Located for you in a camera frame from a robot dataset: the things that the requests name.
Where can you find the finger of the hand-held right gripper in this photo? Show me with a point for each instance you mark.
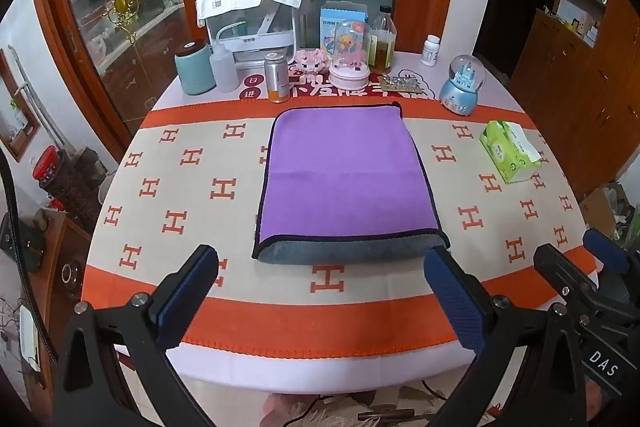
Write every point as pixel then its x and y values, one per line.
pixel 562 272
pixel 606 249

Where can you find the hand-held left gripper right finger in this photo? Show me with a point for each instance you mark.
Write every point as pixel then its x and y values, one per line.
pixel 456 302

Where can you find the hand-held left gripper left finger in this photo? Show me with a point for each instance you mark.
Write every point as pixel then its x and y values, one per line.
pixel 187 299

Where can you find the purple towel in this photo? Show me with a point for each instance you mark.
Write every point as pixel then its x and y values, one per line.
pixel 345 172

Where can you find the cardboard box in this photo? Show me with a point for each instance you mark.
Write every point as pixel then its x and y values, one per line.
pixel 597 212

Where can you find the orange patterned blanket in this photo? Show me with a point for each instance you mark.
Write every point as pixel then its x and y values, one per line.
pixel 165 187

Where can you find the green tissue pack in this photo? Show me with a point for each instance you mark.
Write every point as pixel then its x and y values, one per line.
pixel 510 152

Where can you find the red lid jar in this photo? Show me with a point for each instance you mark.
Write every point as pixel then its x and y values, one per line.
pixel 57 177

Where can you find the wooden shelf cabinet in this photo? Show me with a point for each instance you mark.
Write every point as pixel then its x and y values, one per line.
pixel 565 72

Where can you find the blue castle snow globe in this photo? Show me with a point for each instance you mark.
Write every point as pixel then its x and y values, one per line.
pixel 462 84

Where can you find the blister pack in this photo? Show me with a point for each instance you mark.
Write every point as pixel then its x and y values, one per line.
pixel 398 84

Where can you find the teal canister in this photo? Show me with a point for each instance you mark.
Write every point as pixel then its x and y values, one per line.
pixel 195 69

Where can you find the translucent squeeze bottle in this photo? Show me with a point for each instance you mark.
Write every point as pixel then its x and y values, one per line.
pixel 224 67

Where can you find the silver drink can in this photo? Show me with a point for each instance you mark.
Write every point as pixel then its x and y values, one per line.
pixel 276 77

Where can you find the red printed mat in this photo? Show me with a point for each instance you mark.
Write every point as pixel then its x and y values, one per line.
pixel 310 93

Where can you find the white pill bottle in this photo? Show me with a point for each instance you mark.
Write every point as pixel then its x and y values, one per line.
pixel 430 52

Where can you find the white dish rack with cloth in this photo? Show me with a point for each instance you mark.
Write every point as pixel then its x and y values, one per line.
pixel 255 42

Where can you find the pink dome music box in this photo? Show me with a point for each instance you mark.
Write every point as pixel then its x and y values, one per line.
pixel 349 57

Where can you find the glass oil bottle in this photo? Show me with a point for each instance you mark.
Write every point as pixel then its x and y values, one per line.
pixel 382 44

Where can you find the pink block pig figure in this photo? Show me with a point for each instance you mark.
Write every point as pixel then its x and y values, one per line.
pixel 312 61

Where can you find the blue carton box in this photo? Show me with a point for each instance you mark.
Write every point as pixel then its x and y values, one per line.
pixel 332 19

